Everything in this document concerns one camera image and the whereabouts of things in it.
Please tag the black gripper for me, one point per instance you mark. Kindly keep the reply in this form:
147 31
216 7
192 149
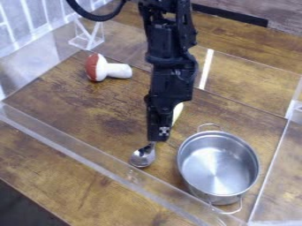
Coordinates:
171 87

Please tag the green handled metal spoon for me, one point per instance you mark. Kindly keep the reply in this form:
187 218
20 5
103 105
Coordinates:
144 155

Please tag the stainless steel pot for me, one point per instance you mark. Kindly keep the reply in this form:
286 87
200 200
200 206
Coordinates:
218 166

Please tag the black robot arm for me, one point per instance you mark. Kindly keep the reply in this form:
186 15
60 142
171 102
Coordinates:
171 35

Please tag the red white toy mushroom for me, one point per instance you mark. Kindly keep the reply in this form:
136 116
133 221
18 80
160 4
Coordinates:
99 69

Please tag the black strip on table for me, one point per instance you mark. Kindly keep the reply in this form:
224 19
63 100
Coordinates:
231 15

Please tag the clear acrylic enclosure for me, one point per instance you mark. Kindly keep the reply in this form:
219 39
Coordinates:
68 131

